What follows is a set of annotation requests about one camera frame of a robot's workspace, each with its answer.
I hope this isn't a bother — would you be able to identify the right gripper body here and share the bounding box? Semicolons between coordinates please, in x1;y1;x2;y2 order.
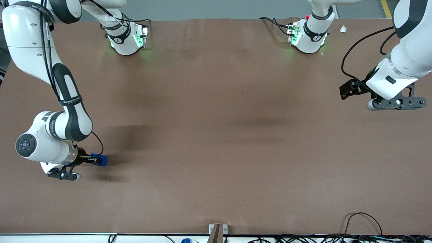
40;146;92;173

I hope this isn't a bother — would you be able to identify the blue plastic part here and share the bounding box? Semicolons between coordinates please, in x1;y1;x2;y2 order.
91;154;108;167

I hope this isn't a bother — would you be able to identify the green-lit metal connector box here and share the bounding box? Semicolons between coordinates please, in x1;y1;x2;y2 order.
133;23;150;48
286;22;301;46

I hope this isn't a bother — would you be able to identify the brown table cover sheet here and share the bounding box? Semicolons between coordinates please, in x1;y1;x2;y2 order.
0;17;432;235

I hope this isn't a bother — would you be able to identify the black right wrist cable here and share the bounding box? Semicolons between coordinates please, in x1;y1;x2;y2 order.
40;8;105;156

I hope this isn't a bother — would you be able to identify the long black left wrist cable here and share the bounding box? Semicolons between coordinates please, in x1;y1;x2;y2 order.
341;26;396;89

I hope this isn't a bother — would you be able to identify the dark gray right camera mount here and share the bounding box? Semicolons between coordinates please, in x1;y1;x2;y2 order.
47;164;82;181

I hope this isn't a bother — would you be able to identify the dark gray camera mount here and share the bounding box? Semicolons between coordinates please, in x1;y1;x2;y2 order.
366;83;428;111
47;164;82;181

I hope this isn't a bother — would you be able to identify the dark gray left camera mount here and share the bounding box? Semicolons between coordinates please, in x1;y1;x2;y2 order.
366;83;428;111

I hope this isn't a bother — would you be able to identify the short black left wrist cable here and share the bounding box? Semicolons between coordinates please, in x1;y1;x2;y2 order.
380;31;397;55

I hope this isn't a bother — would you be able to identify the black left arm base cable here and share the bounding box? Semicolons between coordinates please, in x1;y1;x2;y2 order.
259;17;291;36

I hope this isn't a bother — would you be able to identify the black arm base cable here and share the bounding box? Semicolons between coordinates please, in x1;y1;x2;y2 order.
259;17;291;36
89;0;151;36

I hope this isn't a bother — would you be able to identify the black looped cable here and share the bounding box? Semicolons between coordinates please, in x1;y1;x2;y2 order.
344;212;383;237

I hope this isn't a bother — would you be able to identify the brown post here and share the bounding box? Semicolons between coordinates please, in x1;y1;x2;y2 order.
207;224;224;243

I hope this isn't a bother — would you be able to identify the black right arm base cable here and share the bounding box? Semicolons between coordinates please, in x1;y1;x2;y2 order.
89;0;151;36

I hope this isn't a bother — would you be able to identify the black cable bundle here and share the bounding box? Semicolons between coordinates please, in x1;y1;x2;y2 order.
246;234;432;243

